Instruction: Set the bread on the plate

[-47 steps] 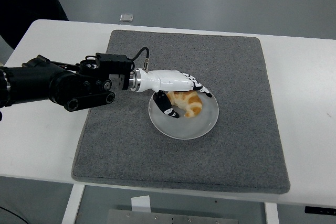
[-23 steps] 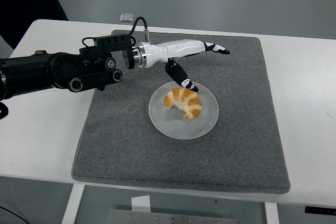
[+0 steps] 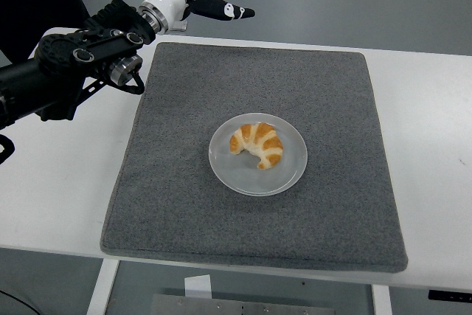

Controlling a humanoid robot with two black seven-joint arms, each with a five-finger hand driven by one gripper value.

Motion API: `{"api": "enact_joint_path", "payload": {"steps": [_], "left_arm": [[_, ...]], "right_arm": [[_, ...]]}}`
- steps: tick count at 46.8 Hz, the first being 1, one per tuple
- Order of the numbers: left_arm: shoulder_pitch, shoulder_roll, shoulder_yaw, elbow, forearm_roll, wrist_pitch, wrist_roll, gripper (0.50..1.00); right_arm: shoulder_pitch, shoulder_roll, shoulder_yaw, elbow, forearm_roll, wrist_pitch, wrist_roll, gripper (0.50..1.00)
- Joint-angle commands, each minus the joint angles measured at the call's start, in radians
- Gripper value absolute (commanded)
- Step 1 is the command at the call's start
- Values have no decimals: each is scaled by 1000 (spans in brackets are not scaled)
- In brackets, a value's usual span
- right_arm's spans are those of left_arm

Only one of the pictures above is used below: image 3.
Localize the croissant bread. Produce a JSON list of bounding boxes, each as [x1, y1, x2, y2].
[[229, 122, 285, 170]]

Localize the grey round plate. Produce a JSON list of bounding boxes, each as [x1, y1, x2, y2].
[[208, 112, 309, 197]]

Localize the grey felt mat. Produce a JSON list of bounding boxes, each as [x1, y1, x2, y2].
[[100, 41, 409, 273]]

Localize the white table leg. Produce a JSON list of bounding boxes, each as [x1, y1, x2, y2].
[[86, 258, 121, 315], [371, 284, 393, 315]]

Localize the black table control panel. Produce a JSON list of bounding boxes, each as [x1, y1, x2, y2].
[[428, 289, 472, 302]]

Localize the thin black floor cable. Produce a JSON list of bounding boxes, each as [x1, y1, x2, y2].
[[0, 285, 38, 315]]

